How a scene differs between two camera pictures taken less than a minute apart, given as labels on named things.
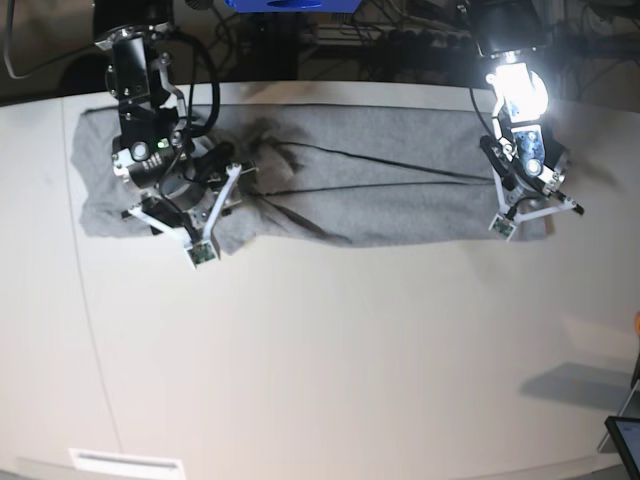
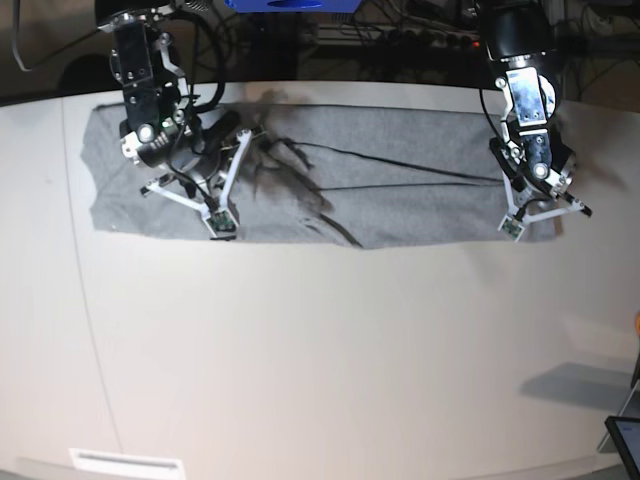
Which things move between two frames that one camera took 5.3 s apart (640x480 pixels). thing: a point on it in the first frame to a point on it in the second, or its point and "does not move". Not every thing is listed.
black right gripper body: x=183 y=195 to x=209 y=143
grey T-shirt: x=324 y=174 does not move
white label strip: x=122 y=461 does not move
